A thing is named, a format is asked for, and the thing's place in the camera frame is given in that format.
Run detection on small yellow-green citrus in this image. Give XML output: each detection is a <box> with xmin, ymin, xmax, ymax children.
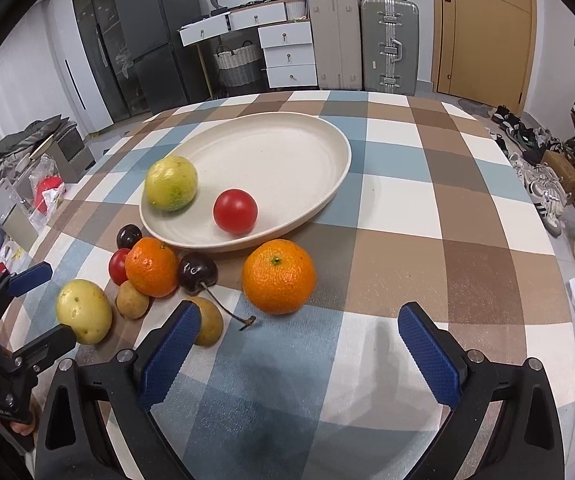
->
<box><xmin>56</xmin><ymin>280</ymin><xmax>113</xmax><ymax>345</ymax></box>

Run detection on dark glass cabinet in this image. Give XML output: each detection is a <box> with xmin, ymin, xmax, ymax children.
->
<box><xmin>70</xmin><ymin>0</ymin><xmax>141</xmax><ymax>123</ymax></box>

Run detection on checked tablecloth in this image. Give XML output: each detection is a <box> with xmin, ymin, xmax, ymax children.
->
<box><xmin>0</xmin><ymin>90</ymin><xmax>575</xmax><ymax>480</ymax></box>

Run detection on red plastic item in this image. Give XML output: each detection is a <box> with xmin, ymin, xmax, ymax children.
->
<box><xmin>35</xmin><ymin>177</ymin><xmax>66</xmax><ymax>213</ymax></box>

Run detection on grey cardboard box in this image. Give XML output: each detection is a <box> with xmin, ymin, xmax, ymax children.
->
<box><xmin>32</xmin><ymin>127</ymin><xmax>96</xmax><ymax>183</ymax></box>

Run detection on large red tomato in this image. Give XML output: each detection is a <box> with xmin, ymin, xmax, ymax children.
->
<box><xmin>213</xmin><ymin>189</ymin><xmax>259</xmax><ymax>235</ymax></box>

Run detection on wooden door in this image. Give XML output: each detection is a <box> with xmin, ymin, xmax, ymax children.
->
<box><xmin>431</xmin><ymin>0</ymin><xmax>538</xmax><ymax>115</ymax></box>

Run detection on small red tomato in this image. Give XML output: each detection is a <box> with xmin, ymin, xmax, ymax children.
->
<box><xmin>108</xmin><ymin>248</ymin><xmax>131</xmax><ymax>286</ymax></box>

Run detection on white drawer desk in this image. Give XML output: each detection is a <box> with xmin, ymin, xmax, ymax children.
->
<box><xmin>178</xmin><ymin>0</ymin><xmax>318</xmax><ymax>101</ymax></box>

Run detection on large yellow-green citrus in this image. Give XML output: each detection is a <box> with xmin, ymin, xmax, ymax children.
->
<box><xmin>145</xmin><ymin>156</ymin><xmax>199</xmax><ymax>212</ymax></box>

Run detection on person's left hand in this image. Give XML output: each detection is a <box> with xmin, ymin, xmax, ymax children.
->
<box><xmin>0</xmin><ymin>412</ymin><xmax>37</xmax><ymax>437</ymax></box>

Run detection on beige suitcase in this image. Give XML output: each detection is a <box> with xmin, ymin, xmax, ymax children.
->
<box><xmin>308</xmin><ymin>0</ymin><xmax>363</xmax><ymax>92</ymax></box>

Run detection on black refrigerator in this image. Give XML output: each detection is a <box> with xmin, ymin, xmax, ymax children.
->
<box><xmin>114</xmin><ymin>0</ymin><xmax>212</xmax><ymax>115</ymax></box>

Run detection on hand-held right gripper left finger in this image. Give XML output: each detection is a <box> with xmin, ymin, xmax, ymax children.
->
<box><xmin>35</xmin><ymin>300</ymin><xmax>203</xmax><ymax>480</ymax></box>

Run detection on silver suitcase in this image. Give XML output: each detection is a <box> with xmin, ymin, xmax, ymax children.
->
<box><xmin>361</xmin><ymin>0</ymin><xmax>419</xmax><ymax>96</ymax></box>

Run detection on clear plastic bag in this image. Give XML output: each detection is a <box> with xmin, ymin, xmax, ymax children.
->
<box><xmin>15</xmin><ymin>155</ymin><xmax>68</xmax><ymax>233</ymax></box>

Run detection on dark cherry with stem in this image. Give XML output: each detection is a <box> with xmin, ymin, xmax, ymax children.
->
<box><xmin>178</xmin><ymin>253</ymin><xmax>257</xmax><ymax>332</ymax></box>

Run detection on grey floor mat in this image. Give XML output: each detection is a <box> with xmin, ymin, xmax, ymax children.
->
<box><xmin>460</xmin><ymin>100</ymin><xmax>493</xmax><ymax>118</ymax></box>

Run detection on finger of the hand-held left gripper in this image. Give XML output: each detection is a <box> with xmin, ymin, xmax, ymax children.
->
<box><xmin>10</xmin><ymin>324</ymin><xmax>77</xmax><ymax>373</ymax></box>
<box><xmin>0</xmin><ymin>261</ymin><xmax>53</xmax><ymax>328</ymax></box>

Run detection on cream oval plate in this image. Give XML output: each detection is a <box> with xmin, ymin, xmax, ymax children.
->
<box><xmin>140</xmin><ymin>111</ymin><xmax>352</xmax><ymax>253</ymax></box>

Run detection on brown cardboard box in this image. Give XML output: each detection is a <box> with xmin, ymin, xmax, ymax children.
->
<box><xmin>542</xmin><ymin>150</ymin><xmax>575</xmax><ymax>188</ymax></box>

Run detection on woven laundry basket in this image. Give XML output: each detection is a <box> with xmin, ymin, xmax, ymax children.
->
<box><xmin>214</xmin><ymin>42</ymin><xmax>262</xmax><ymax>88</ymax></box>

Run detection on scattered loose shoes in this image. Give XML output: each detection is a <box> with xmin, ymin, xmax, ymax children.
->
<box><xmin>487</xmin><ymin>105</ymin><xmax>568</xmax><ymax>236</ymax></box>

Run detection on small orange mandarin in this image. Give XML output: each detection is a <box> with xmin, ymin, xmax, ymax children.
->
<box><xmin>125</xmin><ymin>237</ymin><xmax>180</xmax><ymax>298</ymax></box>

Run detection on dark grey jacket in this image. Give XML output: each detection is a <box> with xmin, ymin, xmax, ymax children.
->
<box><xmin>0</xmin><ymin>116</ymin><xmax>76</xmax><ymax>221</ymax></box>

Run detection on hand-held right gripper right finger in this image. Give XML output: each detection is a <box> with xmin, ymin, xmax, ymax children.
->
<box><xmin>397</xmin><ymin>301</ymin><xmax>565</xmax><ymax>480</ymax></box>

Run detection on large orange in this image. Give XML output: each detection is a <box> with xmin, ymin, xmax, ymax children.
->
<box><xmin>242</xmin><ymin>240</ymin><xmax>317</xmax><ymax>315</ymax></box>

